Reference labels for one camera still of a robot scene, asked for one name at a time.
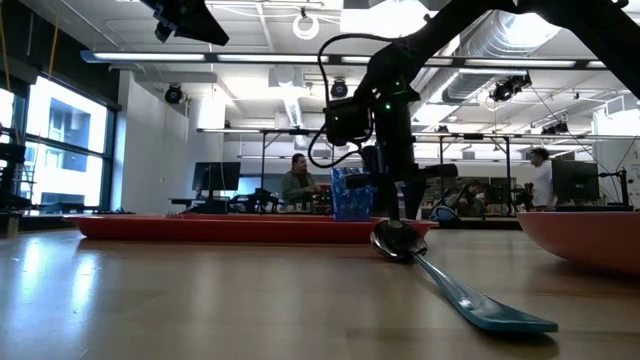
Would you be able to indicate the large glass window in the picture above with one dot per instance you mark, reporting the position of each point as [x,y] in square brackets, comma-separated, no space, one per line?
[65,170]

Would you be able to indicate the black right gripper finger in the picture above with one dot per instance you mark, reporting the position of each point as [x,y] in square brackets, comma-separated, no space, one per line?
[387,200]
[414,200]

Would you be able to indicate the person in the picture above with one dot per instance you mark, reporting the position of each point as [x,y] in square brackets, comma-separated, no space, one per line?
[542,182]
[297,187]

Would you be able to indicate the blue white round object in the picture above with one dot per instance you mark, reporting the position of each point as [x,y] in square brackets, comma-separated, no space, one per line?
[442,213]

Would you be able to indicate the black computer monitor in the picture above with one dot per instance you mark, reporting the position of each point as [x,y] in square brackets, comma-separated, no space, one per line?
[216,176]
[575,180]

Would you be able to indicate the blue faceted plastic cup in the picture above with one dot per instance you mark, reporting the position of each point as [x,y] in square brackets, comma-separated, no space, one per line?
[350,200]

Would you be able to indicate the black ceiling camera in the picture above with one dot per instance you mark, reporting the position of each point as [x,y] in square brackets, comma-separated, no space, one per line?
[339,89]
[173,94]

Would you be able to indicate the black metal rig frame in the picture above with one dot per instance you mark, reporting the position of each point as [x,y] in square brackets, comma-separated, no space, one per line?
[507,155]
[263,160]

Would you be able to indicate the black equipment rack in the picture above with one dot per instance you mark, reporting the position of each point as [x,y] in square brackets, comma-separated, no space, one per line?
[12,170]

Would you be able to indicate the silver ceiling duct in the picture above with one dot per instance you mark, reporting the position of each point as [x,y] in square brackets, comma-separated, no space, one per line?
[500,50]

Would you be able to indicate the black desk stand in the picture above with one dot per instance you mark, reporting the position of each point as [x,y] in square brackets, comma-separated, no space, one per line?
[622,187]

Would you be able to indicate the pink bowl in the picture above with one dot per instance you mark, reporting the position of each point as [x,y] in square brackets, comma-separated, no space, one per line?
[590,240]

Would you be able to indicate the red plastic tray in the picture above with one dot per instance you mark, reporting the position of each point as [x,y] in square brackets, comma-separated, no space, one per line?
[225,230]

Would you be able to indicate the overhead light bar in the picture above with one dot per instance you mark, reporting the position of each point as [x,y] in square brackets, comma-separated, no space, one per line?
[160,57]

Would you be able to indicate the black ceiling spotlight cluster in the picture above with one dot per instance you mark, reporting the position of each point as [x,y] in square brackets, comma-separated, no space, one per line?
[507,89]

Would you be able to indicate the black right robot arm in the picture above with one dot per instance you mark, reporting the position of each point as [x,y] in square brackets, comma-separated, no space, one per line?
[415,55]

